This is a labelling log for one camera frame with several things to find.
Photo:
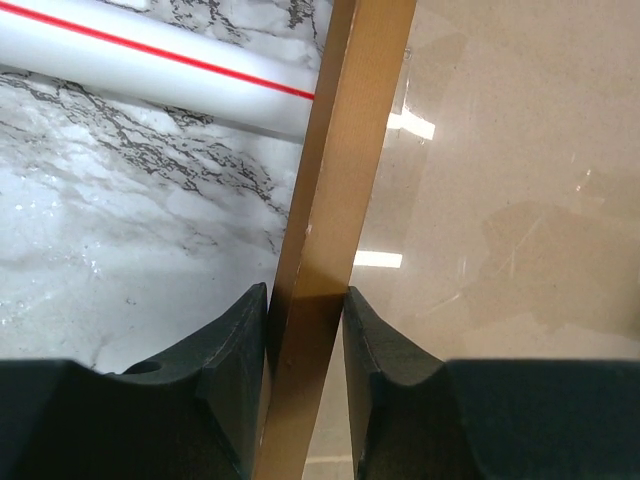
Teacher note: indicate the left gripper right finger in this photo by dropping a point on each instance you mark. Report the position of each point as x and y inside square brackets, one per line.
[414, 416]

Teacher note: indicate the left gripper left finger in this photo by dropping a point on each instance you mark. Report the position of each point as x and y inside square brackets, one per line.
[189, 412]

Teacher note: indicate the clear glass pane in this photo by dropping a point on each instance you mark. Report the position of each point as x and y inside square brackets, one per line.
[500, 150]

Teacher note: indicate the brown wooden picture frame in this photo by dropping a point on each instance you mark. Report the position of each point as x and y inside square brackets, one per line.
[356, 84]

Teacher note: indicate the white PVC pipe rack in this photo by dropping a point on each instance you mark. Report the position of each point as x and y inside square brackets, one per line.
[107, 47]

